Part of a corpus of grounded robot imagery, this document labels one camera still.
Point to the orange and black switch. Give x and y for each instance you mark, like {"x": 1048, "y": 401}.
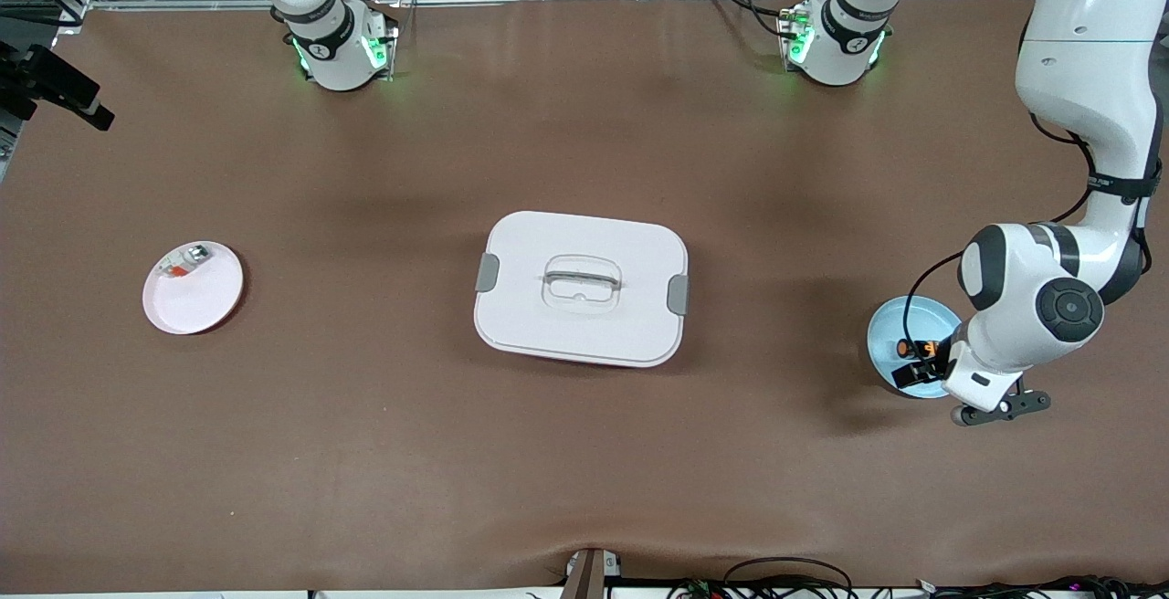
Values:
{"x": 916, "y": 349}

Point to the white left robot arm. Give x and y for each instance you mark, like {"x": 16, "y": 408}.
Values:
{"x": 1087, "y": 51}

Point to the white lidded box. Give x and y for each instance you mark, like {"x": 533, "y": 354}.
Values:
{"x": 584, "y": 325}

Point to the light blue round plate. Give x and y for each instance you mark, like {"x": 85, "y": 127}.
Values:
{"x": 890, "y": 330}

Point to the pink round plate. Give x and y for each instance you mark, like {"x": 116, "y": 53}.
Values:
{"x": 196, "y": 302}

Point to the small white red switch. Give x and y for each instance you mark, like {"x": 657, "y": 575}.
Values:
{"x": 185, "y": 260}

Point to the brown camera mount post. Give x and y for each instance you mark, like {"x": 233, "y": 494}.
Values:
{"x": 584, "y": 576}

